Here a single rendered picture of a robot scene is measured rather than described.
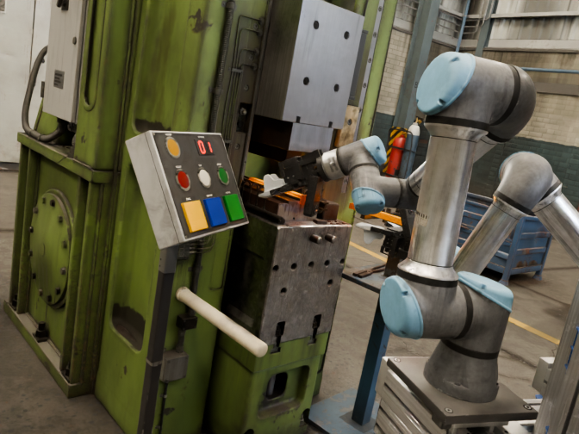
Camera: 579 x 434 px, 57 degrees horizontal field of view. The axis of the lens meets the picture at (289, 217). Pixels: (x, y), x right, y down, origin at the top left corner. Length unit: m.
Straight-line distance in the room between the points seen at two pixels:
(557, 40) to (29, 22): 8.13
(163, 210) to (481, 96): 0.76
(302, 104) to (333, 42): 0.24
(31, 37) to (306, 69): 5.33
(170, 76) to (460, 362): 1.37
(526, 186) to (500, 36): 9.94
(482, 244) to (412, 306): 0.44
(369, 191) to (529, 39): 9.76
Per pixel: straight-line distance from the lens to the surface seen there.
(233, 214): 1.51
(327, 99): 1.92
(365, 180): 1.30
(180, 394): 2.12
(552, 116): 10.22
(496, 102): 1.04
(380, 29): 2.33
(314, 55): 1.86
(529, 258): 5.90
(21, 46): 6.90
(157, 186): 1.33
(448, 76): 1.00
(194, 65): 1.76
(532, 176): 1.41
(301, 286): 1.97
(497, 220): 1.40
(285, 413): 2.25
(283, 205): 1.87
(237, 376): 2.09
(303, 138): 1.87
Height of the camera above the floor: 1.32
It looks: 12 degrees down
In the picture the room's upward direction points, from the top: 10 degrees clockwise
